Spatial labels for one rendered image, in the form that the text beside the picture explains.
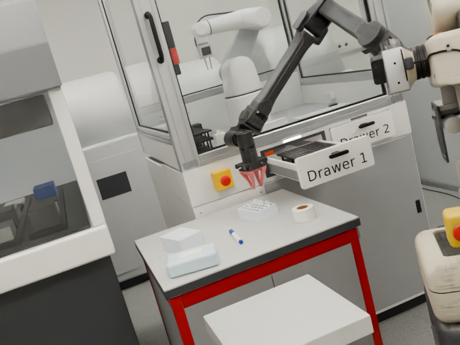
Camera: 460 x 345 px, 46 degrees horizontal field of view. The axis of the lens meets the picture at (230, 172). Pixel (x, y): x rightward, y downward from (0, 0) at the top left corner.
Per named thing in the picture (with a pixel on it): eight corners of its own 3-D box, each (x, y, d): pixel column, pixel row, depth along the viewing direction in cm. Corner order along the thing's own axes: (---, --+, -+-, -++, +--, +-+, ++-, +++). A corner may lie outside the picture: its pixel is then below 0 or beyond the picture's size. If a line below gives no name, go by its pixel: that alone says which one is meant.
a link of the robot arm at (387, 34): (391, 40, 144) (403, 50, 146) (384, 16, 150) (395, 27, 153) (363, 61, 149) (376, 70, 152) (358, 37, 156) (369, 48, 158)
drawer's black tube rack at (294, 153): (346, 161, 202) (342, 145, 200) (304, 176, 197) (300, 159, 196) (318, 156, 223) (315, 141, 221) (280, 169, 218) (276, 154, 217)
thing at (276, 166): (367, 161, 195) (364, 145, 194) (304, 183, 189) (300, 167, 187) (316, 152, 233) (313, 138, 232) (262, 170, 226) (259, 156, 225)
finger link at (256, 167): (244, 189, 194) (238, 165, 192) (261, 183, 197) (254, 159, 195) (255, 192, 188) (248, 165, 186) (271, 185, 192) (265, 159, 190)
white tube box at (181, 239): (205, 244, 176) (200, 230, 175) (183, 256, 171) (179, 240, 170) (184, 240, 187) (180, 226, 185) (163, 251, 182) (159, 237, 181)
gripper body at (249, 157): (235, 170, 191) (229, 150, 190) (258, 161, 196) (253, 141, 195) (245, 171, 186) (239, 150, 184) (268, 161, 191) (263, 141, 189)
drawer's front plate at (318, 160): (375, 164, 194) (368, 135, 192) (303, 189, 187) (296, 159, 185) (372, 163, 196) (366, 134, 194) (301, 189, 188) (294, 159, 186)
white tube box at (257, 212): (278, 213, 188) (276, 203, 187) (259, 222, 184) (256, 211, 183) (258, 210, 199) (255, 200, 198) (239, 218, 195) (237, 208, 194)
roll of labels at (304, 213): (290, 220, 177) (287, 209, 177) (309, 213, 180) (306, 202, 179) (300, 224, 171) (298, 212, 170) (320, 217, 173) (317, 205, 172)
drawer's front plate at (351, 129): (395, 134, 233) (391, 109, 231) (337, 155, 225) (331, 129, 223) (393, 134, 234) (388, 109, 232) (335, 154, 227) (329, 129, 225)
